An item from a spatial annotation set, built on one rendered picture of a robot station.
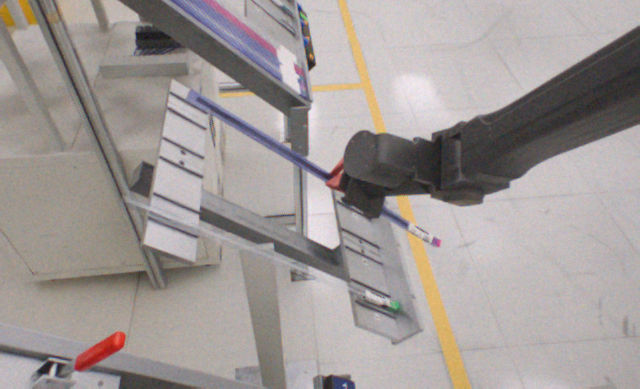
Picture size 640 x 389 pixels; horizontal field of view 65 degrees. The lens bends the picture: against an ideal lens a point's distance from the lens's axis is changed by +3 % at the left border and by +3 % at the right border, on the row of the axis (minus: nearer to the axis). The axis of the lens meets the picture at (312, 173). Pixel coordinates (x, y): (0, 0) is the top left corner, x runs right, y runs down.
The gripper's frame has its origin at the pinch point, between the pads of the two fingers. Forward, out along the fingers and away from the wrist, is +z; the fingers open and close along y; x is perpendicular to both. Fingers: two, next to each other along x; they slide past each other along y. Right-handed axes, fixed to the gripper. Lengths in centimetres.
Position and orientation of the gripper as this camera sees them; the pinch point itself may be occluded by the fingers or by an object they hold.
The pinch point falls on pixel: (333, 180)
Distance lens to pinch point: 75.3
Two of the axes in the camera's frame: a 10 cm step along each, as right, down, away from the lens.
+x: 7.4, 4.5, 4.9
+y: -3.3, 8.9, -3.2
